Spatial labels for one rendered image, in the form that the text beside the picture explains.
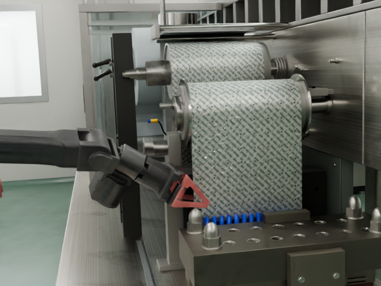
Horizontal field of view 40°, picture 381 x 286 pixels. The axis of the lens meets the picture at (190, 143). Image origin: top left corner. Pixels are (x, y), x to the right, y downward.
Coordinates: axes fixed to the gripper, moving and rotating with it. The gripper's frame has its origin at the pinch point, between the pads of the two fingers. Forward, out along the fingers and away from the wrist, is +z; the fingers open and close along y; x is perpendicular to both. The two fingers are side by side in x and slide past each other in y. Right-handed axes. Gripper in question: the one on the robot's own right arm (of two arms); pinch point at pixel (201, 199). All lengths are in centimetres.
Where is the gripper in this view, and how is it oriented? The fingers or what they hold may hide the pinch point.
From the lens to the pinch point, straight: 107.7
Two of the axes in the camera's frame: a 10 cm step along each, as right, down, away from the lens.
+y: 1.9, 1.4, -9.7
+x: 4.8, -8.8, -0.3
